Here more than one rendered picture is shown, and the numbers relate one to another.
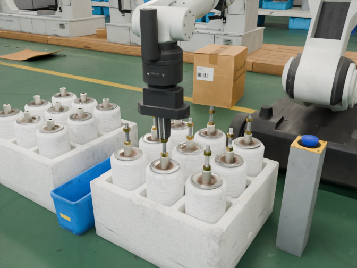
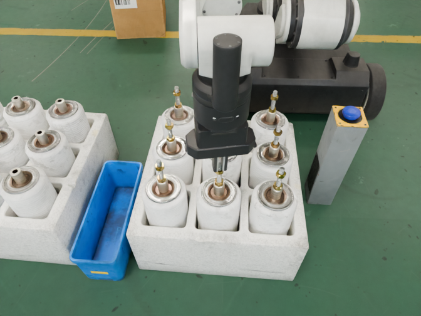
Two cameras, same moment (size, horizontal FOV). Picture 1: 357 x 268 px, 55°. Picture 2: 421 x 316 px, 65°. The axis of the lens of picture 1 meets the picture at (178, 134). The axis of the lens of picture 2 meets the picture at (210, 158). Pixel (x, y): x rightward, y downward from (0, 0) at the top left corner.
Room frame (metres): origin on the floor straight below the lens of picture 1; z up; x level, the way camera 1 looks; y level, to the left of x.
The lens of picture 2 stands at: (0.40, 0.25, 0.82)
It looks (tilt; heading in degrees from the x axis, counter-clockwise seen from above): 48 degrees down; 331
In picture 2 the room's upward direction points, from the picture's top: straight up
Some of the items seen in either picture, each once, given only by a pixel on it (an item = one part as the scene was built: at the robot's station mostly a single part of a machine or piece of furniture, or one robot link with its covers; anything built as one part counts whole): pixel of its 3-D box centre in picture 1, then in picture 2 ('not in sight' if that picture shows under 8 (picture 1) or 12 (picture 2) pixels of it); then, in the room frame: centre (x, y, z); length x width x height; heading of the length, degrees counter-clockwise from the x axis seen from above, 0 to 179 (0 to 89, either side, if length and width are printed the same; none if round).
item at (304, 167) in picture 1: (299, 198); (331, 160); (0.74, -0.31, 0.16); 0.07 x 0.07 x 0.31; 57
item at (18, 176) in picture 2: (50, 124); (18, 176); (0.98, 0.39, 0.26); 0.02 x 0.02 x 0.03
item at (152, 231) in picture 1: (188, 197); (220, 191); (0.84, -0.03, 0.09); 0.39 x 0.39 x 0.18; 57
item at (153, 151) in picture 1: (155, 165); (175, 172); (0.91, 0.07, 0.16); 0.10 x 0.10 x 0.18
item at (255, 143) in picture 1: (247, 143); (270, 119); (0.88, -0.20, 0.25); 0.08 x 0.08 x 0.01
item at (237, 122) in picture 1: (240, 137); not in sight; (1.24, -0.25, 0.10); 0.20 x 0.05 x 0.20; 149
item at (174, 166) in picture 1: (164, 166); (218, 192); (0.74, 0.03, 0.25); 0.08 x 0.08 x 0.01
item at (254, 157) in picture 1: (244, 170); (265, 144); (0.88, -0.20, 0.16); 0.10 x 0.10 x 0.18
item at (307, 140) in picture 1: (309, 141); (351, 113); (0.74, -0.31, 0.32); 0.04 x 0.04 x 0.02
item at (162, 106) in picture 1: (163, 88); (220, 119); (0.74, 0.03, 0.45); 0.13 x 0.10 x 0.12; 69
